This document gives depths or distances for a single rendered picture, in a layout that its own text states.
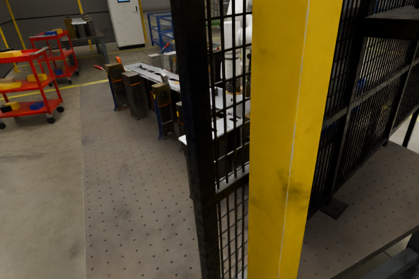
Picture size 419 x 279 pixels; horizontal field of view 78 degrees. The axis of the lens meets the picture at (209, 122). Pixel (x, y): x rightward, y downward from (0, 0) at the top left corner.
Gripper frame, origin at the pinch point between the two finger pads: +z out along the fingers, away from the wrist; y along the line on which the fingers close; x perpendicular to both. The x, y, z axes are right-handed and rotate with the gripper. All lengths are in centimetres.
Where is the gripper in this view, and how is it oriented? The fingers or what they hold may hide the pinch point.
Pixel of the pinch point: (231, 88)
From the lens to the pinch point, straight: 130.5
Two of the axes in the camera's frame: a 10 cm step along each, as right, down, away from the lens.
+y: -7.6, 3.4, -5.6
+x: 6.5, 3.2, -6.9
